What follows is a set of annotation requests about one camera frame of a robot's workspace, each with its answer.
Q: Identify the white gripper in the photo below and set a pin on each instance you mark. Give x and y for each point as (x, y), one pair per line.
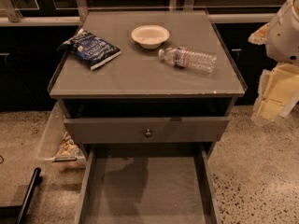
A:
(284, 36)

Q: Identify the clear plastic water bottle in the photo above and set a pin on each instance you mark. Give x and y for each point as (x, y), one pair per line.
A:
(188, 59)

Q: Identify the grey drawer cabinet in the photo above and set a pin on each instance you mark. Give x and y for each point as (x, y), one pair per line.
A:
(137, 84)

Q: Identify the round metal drawer knob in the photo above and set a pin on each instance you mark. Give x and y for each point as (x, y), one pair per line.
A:
(148, 133)

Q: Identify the open grey middle drawer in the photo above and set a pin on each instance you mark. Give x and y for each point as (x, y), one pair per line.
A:
(147, 186)

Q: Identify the grey top drawer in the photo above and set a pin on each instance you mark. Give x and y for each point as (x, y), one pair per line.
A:
(131, 130)

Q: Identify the white paper bowl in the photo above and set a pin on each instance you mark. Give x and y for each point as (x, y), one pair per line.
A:
(150, 36)

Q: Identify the blue chip bag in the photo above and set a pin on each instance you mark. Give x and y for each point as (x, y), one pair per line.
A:
(91, 48)

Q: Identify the snack bags in bin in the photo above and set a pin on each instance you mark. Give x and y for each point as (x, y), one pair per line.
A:
(67, 147)

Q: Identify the clear plastic storage bin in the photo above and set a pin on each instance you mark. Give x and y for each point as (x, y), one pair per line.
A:
(52, 137)

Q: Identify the black bar on floor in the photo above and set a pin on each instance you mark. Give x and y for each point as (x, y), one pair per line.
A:
(35, 180)

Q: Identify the metal railing frame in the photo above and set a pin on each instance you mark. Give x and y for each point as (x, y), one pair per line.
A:
(75, 12)

